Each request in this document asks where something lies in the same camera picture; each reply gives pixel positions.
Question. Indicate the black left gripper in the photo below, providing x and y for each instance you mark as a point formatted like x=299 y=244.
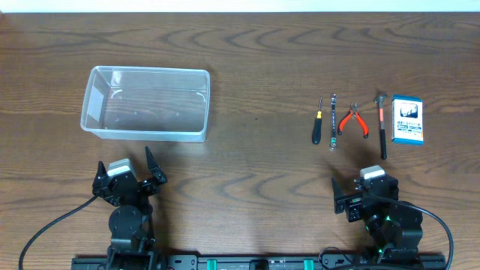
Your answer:
x=125 y=186

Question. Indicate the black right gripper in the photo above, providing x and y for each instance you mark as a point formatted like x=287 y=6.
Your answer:
x=352 y=202

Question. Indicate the clear plastic container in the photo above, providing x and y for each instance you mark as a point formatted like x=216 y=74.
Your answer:
x=147 y=103

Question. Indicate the blue white screwdriver box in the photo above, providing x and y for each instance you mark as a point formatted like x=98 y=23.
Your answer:
x=407 y=120

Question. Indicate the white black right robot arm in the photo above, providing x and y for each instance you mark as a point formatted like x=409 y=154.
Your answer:
x=396 y=228

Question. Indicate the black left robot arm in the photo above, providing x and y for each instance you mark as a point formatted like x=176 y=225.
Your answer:
x=133 y=237

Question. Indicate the silver combination wrench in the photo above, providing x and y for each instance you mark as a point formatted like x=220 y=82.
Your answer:
x=333 y=141

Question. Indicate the black yellow screwdriver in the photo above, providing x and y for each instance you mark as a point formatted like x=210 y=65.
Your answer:
x=316 y=134

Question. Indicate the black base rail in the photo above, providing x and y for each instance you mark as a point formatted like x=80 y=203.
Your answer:
x=192 y=262

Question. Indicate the small black handled hammer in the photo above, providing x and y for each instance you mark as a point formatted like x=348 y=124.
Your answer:
x=380 y=100

